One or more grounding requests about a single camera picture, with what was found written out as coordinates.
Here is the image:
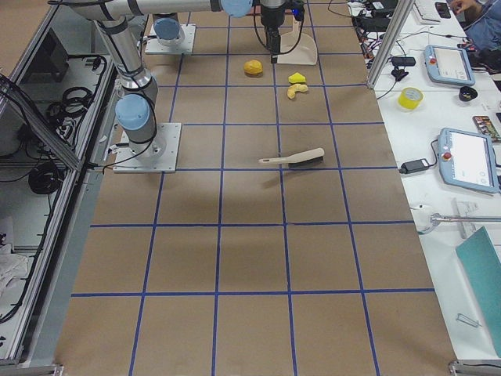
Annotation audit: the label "black adapter upper table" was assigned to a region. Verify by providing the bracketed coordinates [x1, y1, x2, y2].
[391, 56, 416, 67]

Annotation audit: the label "white round lamp base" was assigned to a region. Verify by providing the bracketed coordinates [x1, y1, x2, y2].
[409, 204, 443, 235]

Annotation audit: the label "black webcam clamp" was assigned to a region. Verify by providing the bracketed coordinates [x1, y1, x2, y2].
[391, 67, 409, 82]

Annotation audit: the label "lower teach pendant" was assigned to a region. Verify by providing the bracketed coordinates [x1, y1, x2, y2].
[436, 128, 500, 194]

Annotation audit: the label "teal board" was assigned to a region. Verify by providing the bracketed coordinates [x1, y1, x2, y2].
[456, 227, 500, 356]

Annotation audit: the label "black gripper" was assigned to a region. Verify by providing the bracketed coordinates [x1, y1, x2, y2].
[260, 0, 288, 53]

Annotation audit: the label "beige hand brush black bristles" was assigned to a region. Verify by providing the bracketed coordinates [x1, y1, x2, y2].
[258, 147, 325, 168]

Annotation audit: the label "white keyboard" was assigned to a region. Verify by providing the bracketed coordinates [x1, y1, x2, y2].
[413, 0, 442, 24]

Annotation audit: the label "yellow tape roll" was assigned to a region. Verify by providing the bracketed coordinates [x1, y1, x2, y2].
[398, 87, 424, 110]

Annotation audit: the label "person in blue shirt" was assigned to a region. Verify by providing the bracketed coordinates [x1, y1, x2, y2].
[449, 0, 500, 50]

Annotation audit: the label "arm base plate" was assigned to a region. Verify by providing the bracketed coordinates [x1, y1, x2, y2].
[145, 23, 196, 55]
[112, 123, 182, 173]

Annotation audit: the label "black power adapter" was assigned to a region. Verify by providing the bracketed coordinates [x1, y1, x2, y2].
[398, 158, 431, 175]

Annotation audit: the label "upper teach pendant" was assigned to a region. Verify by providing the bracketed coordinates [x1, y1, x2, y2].
[424, 45, 475, 86]

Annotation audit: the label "yellow sponge piece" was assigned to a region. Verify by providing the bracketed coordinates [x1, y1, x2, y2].
[288, 72, 307, 85]

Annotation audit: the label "black small bowl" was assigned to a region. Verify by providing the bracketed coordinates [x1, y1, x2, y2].
[458, 86, 478, 103]

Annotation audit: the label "aluminium frame post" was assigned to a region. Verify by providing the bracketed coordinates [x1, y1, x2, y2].
[366, 0, 414, 89]

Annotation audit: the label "beige plastic dustpan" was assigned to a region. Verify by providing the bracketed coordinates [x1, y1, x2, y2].
[277, 18, 318, 65]

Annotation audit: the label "teach pendant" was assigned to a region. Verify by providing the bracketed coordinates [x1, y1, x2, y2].
[424, 45, 475, 86]
[436, 128, 500, 194]

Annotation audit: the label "pale yellow foam piece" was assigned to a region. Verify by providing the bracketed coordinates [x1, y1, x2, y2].
[287, 83, 308, 100]

